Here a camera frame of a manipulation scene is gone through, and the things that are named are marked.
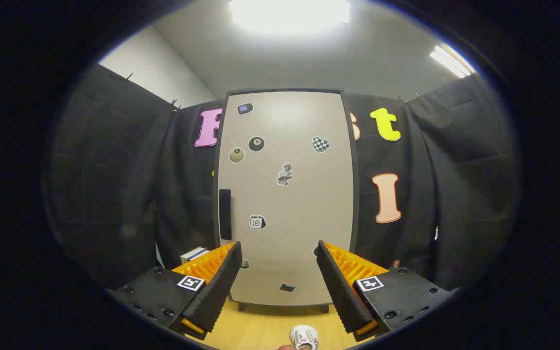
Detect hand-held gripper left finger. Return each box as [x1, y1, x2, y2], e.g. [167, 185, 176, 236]
[106, 241, 243, 341]

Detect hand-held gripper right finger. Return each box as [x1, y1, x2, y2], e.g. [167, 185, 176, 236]
[316, 240, 460, 342]

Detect white shoe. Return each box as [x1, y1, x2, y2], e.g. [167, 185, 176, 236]
[290, 325, 319, 350]

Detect black door handle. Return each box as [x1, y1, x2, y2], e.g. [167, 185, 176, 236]
[219, 189, 232, 241]

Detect dark grey shoe cabinet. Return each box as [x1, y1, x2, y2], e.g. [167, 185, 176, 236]
[212, 88, 360, 313]

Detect beige shoe cabinet door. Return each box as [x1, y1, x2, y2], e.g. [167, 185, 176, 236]
[218, 91, 355, 307]

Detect green spine book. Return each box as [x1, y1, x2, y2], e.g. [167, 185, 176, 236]
[180, 247, 206, 265]

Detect black backdrop cloth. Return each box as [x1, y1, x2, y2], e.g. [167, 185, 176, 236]
[47, 63, 521, 292]

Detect ceiling strip light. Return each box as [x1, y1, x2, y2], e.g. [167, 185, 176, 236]
[429, 44, 475, 78]

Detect ceiling light panel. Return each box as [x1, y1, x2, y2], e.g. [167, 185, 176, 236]
[228, 0, 351, 32]

